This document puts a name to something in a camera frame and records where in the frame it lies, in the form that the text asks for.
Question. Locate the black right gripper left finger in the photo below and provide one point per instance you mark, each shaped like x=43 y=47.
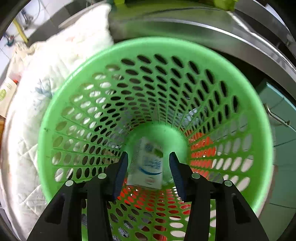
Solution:
x=62 y=218

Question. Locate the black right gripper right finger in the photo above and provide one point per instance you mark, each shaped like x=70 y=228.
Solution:
x=235 y=219

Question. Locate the white blue milk carton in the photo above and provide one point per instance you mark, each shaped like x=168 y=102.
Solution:
x=146 y=167

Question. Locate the green perforated trash basket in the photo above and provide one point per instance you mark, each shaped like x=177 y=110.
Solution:
x=186 y=98

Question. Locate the cream quilted cloth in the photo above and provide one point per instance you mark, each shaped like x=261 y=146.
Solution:
x=46 y=65

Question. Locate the lime green dish rack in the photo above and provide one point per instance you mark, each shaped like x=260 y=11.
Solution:
x=227 y=5

